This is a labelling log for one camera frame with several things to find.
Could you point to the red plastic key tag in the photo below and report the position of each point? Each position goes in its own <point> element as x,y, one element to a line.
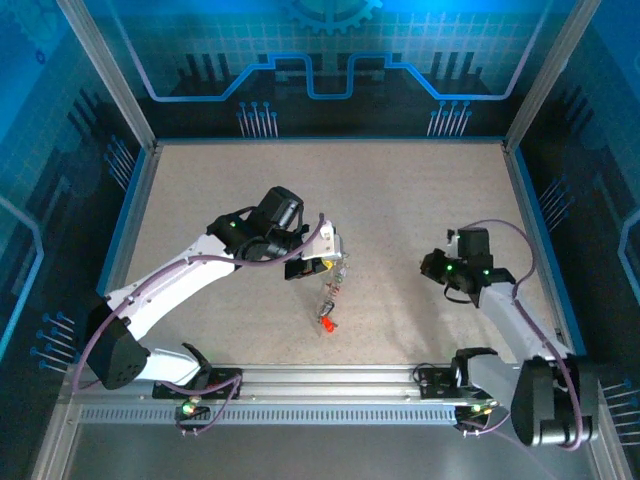
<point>327,324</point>

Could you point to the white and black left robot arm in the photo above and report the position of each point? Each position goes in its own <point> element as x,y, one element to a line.
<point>165,285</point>

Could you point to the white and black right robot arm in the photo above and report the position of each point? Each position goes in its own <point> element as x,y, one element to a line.
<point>520,325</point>

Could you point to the small black controller box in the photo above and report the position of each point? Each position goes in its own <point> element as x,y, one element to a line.
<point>192,412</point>
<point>467,414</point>

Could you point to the grey metal front plate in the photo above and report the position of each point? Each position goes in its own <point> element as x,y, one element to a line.
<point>330,455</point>

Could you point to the aluminium side rail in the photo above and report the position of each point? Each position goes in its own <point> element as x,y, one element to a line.
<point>533,220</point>
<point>130,225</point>

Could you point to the aluminium back rail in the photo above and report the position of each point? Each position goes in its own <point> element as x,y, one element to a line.
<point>330,142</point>

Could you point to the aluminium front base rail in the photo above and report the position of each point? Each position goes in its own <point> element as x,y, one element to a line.
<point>330,382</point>

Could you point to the aluminium frame post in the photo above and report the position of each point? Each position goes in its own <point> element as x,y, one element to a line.
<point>109,75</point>
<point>550,75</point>

